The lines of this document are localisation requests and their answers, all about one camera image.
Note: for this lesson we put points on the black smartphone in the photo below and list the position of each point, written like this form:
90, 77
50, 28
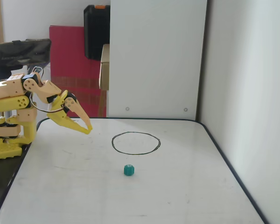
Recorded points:
18, 51

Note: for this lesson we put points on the white upright panel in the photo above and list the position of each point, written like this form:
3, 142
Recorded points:
154, 58

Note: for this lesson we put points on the black plastic tool case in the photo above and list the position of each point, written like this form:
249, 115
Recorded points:
96, 32

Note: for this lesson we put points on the brown cardboard box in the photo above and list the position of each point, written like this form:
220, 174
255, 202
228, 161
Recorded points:
105, 70

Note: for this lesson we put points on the small green cube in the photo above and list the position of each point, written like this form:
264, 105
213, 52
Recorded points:
128, 170

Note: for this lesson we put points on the yellow and beige robot base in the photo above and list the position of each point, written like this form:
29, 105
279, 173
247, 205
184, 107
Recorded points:
4, 150

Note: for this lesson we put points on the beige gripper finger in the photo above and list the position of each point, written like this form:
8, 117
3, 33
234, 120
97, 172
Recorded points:
75, 108

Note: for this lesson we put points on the yellow gripper body with motor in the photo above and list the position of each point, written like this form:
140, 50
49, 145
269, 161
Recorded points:
60, 114

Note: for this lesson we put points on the black drawn circle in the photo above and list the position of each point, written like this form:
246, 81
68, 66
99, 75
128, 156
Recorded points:
112, 142

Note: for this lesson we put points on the red flat box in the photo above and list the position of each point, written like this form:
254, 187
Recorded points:
70, 58

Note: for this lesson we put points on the white board with dark edge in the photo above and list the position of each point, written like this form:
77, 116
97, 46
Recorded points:
130, 198

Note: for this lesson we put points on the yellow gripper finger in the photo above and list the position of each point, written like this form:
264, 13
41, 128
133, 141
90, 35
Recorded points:
75, 127

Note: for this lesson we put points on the yellow and beige robot arm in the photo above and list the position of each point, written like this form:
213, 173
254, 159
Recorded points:
4, 92

